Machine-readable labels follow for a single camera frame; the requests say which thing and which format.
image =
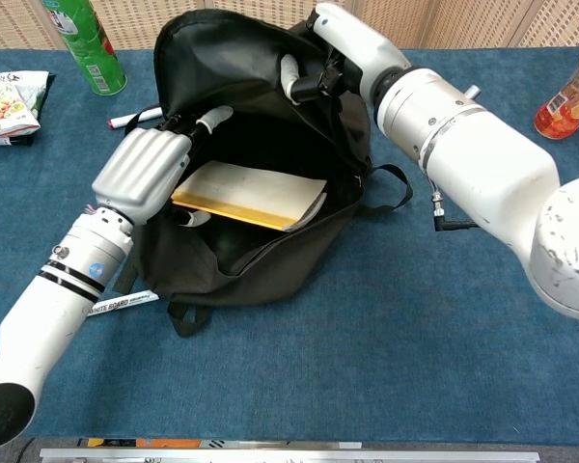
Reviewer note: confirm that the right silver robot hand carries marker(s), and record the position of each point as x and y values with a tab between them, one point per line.
362	43

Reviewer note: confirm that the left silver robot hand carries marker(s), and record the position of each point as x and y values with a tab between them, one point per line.
140	169

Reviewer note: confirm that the yellow and white book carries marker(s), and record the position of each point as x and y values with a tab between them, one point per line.
251	190

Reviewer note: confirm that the black fabric backpack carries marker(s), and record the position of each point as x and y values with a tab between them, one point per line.
198	280

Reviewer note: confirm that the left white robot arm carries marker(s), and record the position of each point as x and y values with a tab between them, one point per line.
48	313

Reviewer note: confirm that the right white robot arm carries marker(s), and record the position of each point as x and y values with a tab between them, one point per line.
487	164

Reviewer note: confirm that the red capped whiteboard marker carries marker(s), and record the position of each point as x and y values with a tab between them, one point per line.
135	117

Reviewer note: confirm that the wicker folding screen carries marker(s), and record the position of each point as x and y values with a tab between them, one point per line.
487	24

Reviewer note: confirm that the blue capped whiteboard marker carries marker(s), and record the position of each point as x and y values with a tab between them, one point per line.
125	303

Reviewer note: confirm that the green chips can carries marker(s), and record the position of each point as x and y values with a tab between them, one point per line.
89	43

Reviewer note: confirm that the white snack bag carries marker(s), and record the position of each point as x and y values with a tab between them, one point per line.
5	106

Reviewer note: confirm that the orange drink bottle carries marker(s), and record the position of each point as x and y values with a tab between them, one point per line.
567	106

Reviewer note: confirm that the orange striped base panel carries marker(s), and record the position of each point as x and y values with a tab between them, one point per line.
173	443

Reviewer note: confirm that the blue felt table cover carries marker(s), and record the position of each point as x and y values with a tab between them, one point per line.
366	376

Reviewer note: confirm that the aluminium profile rail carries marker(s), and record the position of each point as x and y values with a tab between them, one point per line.
289	455

